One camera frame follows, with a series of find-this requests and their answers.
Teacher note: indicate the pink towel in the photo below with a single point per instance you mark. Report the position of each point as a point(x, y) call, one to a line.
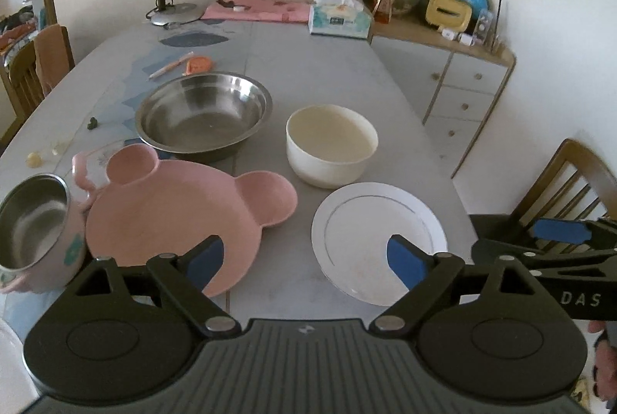
point(53, 57)

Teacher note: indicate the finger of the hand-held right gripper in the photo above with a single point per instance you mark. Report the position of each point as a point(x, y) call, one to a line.
point(561, 231)
point(487, 248)

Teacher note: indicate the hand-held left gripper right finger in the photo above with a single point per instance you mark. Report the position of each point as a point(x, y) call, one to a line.
point(405, 260)

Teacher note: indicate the cartoon print cushion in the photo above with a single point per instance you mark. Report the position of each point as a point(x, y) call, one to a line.
point(584, 392)

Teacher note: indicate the white round plate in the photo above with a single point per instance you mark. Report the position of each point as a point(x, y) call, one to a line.
point(356, 240)

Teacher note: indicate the tissue box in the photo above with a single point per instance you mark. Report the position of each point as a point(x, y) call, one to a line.
point(337, 21)

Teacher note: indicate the orange round case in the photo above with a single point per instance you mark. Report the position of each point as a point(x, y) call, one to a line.
point(198, 64)

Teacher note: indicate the pink bear-shaped plate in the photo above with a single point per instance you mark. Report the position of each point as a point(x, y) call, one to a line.
point(168, 211)

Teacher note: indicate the pink pen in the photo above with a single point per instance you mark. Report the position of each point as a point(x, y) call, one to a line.
point(168, 67)

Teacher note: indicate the small white box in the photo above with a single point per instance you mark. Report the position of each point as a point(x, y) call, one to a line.
point(448, 33)

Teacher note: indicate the wooden chair with towel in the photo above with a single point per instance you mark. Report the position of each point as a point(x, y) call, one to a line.
point(19, 72)

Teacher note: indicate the white bowl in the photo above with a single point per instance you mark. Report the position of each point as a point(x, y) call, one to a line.
point(328, 163)

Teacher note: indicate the pink printed cloth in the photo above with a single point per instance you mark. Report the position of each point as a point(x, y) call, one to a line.
point(255, 7)

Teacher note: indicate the small translucent blob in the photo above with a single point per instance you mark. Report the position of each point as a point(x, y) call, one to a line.
point(58, 148)

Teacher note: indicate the person's right hand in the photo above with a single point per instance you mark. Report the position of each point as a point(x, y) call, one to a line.
point(602, 346)

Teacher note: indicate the small yellow blob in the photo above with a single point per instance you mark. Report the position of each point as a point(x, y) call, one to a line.
point(34, 159)

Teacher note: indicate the clear acrylic holder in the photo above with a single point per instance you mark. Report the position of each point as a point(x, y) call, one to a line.
point(484, 28)

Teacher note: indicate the blue globe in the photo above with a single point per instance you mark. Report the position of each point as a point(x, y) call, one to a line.
point(478, 2)

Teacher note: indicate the wooden slat-back chair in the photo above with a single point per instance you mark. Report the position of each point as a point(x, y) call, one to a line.
point(578, 158)

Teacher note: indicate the white sideboard cabinet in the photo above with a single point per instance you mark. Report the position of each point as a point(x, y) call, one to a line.
point(462, 76)

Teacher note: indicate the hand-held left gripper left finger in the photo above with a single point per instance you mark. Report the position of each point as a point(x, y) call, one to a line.
point(207, 257)

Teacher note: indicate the yellow tissue holder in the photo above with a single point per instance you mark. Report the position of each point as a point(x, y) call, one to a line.
point(448, 11)

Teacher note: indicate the amber liquid bottle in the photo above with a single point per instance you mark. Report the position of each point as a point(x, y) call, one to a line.
point(385, 2)

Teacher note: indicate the blue patterned table runner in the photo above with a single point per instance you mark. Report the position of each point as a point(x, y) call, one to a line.
point(144, 57)

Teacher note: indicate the large stainless steel bowl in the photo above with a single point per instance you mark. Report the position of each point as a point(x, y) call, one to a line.
point(202, 115)

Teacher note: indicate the small dark object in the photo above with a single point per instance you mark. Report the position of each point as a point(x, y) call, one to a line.
point(92, 123)

